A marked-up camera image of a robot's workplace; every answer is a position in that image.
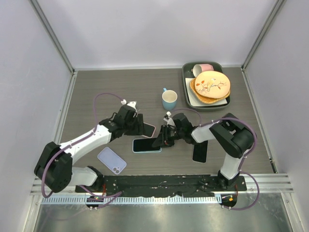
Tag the pink phone case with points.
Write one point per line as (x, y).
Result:
(148, 130)

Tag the orange bird plate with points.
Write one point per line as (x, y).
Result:
(212, 84)

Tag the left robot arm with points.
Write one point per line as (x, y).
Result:
(55, 166)

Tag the pink cup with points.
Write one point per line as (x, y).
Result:
(200, 68)

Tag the white square plate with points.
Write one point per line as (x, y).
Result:
(195, 102)

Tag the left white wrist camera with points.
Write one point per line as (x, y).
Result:
(132, 104)

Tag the blue mug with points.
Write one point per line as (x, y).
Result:
(169, 99)

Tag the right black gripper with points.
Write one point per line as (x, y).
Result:
(163, 137)

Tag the white cable duct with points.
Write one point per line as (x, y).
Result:
(85, 199)

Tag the dark green tray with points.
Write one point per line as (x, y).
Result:
(187, 73)

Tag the purple phone case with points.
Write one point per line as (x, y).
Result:
(112, 161)

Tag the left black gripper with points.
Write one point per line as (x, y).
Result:
(138, 129)

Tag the light blue phone case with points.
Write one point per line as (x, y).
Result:
(147, 151)

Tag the black phone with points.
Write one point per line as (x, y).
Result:
(143, 145)
(200, 152)

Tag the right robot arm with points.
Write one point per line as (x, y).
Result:
(235, 137)

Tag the woven yellow plate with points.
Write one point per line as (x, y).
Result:
(203, 99)

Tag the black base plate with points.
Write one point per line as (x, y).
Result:
(161, 186)

